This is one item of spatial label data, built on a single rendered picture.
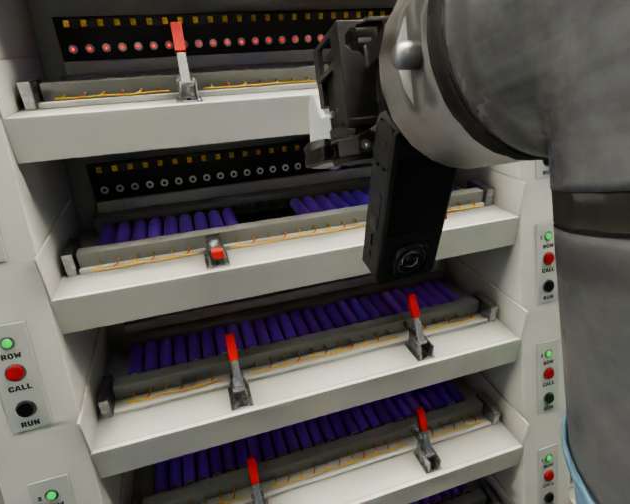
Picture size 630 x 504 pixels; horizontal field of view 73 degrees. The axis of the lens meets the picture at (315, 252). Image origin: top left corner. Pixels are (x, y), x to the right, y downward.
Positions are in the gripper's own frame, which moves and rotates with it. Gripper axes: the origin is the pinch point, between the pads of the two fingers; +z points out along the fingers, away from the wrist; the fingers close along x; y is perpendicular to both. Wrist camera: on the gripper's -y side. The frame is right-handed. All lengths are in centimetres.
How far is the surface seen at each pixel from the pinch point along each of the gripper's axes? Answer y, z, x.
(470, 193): -5.8, 16.6, -26.2
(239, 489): -45, 22, 14
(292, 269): -11.6, 12.6, 2.9
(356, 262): -12.2, 12.8, -5.7
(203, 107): 8.2, 10.8, 10.5
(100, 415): -26.9, 18.7, 29.1
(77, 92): 12.3, 17.3, 23.9
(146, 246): -6.3, 16.5, 19.6
